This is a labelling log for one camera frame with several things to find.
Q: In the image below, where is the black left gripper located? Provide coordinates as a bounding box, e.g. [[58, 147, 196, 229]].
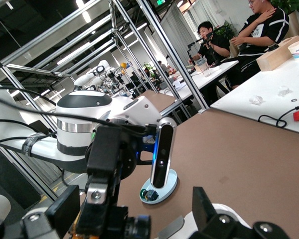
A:
[[76, 119, 141, 236]]

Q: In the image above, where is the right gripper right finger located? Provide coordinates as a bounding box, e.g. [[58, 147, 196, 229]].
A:
[[186, 186, 293, 239]]

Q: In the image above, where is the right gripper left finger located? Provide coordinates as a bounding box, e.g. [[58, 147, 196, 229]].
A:
[[0, 185, 81, 239]]

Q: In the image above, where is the white box with grey clips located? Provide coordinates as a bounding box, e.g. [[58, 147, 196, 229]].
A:
[[156, 203, 253, 239]]

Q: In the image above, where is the wooden box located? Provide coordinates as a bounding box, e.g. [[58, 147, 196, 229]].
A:
[[256, 35, 299, 72]]

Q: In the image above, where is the light blue round plate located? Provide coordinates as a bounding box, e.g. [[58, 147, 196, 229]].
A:
[[139, 168, 179, 205]]

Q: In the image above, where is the small blue black part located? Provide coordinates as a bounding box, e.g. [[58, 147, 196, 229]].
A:
[[140, 188, 159, 201]]

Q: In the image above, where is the large white table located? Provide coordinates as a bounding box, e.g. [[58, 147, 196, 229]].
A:
[[210, 46, 299, 136]]

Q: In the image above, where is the clear plastic piece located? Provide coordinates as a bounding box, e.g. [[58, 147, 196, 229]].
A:
[[249, 95, 265, 106], [278, 85, 291, 97]]

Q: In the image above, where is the long white table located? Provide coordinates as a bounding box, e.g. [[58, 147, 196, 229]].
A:
[[159, 59, 240, 101]]

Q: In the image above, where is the clear plastic jug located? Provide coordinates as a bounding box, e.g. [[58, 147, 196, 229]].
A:
[[198, 56, 213, 77]]

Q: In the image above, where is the person with black hair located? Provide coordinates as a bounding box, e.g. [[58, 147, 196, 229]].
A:
[[188, 20, 231, 66]]

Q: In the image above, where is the white paper cup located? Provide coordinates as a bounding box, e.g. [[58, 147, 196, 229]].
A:
[[288, 41, 299, 59]]

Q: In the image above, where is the person in striped black shirt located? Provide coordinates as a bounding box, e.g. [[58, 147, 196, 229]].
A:
[[224, 0, 290, 89]]

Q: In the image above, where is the green potted plant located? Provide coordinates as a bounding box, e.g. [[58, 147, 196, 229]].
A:
[[271, 0, 299, 13]]

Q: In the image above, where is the black cable with plug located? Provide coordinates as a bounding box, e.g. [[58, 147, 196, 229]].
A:
[[258, 98, 299, 128]]

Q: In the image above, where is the aluminium profile frame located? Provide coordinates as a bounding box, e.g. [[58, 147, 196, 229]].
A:
[[0, 0, 211, 200]]

